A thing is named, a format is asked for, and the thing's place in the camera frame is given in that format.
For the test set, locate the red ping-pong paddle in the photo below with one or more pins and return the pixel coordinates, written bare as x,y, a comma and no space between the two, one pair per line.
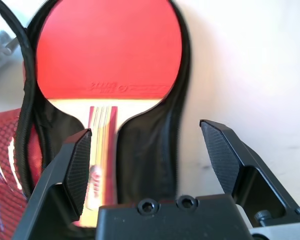
110,50

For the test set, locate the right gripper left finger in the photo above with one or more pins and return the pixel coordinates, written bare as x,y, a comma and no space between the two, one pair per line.
75,170

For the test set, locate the red black paddle case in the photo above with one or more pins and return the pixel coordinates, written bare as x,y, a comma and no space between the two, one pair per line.
150,155

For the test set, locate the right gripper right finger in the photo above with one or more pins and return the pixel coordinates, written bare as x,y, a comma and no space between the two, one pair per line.
222,160

